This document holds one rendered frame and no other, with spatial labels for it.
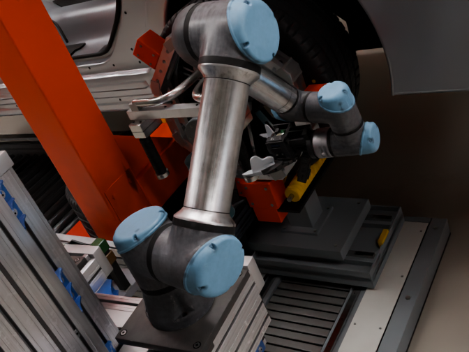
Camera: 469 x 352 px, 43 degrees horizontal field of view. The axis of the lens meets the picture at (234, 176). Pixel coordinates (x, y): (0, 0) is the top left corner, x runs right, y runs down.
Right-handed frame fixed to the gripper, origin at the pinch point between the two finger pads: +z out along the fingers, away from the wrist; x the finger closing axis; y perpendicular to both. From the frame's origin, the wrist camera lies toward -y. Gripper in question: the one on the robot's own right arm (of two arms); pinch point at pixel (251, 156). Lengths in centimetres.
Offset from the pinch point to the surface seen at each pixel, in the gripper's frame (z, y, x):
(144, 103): 33.0, 15.8, -10.8
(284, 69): -6.2, 9.0, -24.8
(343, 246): 1, -67, -21
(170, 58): 31.7, 17.2, -30.1
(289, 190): 8.9, -34.5, -19.6
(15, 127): 351, -102, -180
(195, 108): 15.0, 12.8, -8.2
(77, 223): 135, -58, -29
